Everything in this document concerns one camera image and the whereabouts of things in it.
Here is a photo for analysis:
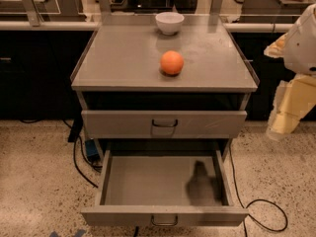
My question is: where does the blue power adapter box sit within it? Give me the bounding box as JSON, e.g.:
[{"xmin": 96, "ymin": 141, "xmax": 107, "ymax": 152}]
[{"xmin": 85, "ymin": 139, "xmax": 99, "ymax": 161}]

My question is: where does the white ceramic bowl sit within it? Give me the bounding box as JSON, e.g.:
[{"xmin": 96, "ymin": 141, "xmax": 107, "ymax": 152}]
[{"xmin": 155, "ymin": 12, "xmax": 185, "ymax": 35}]

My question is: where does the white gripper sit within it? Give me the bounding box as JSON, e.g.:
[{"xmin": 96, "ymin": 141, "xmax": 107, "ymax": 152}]
[{"xmin": 264, "ymin": 4, "xmax": 316, "ymax": 141}]

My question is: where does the orange fruit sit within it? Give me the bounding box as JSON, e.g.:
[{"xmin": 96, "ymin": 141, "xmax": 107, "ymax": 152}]
[{"xmin": 160, "ymin": 50, "xmax": 184, "ymax": 75}]

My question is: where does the grey top drawer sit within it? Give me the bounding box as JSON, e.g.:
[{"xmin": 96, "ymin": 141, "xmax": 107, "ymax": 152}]
[{"xmin": 82, "ymin": 111, "xmax": 247, "ymax": 139}]

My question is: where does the grey metal drawer cabinet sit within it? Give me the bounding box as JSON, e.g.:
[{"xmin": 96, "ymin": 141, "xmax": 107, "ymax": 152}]
[{"xmin": 72, "ymin": 15, "xmax": 258, "ymax": 153}]

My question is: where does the grey drawer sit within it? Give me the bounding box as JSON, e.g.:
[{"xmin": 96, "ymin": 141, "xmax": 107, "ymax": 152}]
[
  {"xmin": 82, "ymin": 111, "xmax": 247, "ymax": 139},
  {"xmin": 82, "ymin": 150, "xmax": 248, "ymax": 227}
]

